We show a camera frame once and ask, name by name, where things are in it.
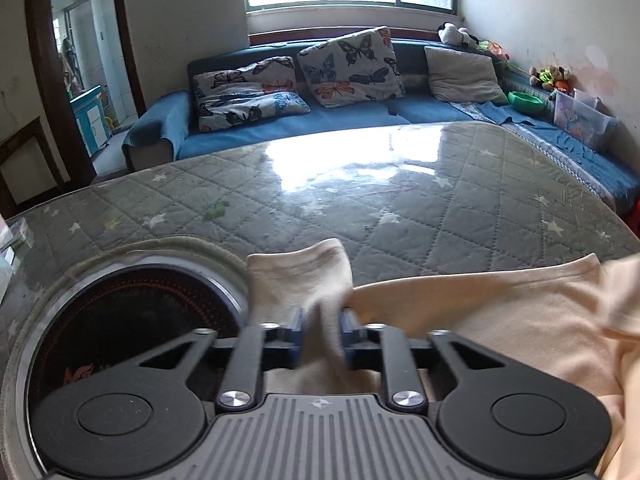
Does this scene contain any beige cotton t-shirt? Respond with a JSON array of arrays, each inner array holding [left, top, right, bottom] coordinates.
[[246, 238, 639, 479]]

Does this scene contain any round black induction cooktop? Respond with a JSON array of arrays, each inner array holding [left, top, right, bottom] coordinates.
[[24, 262, 248, 476]]

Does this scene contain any light blue small cabinet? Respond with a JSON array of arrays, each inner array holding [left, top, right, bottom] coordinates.
[[70, 86, 111, 157]]

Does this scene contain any clear plastic storage box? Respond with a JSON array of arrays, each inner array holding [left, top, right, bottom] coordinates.
[[553, 89, 618, 152]]

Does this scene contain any green plastic bowl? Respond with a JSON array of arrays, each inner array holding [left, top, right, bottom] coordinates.
[[508, 91, 546, 115]]

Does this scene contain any blue corner sofa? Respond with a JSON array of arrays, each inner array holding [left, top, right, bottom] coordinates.
[[122, 40, 639, 214]]

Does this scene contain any colourful plush toys pile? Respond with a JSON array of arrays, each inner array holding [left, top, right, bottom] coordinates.
[[529, 65, 573, 93]]

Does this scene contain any plain beige cushion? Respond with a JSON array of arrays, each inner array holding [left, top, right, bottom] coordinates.
[[424, 47, 508, 104]]

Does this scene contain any flat butterfly print pillow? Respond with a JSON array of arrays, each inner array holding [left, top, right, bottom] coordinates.
[[192, 56, 311, 133]]

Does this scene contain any upright butterfly print pillow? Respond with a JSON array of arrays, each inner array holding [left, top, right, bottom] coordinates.
[[297, 26, 406, 108]]

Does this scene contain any panda plush toy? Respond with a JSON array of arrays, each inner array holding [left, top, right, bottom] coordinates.
[[437, 22, 478, 49]]

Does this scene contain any dark wooden door frame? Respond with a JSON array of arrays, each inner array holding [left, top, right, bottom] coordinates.
[[24, 0, 146, 191]]

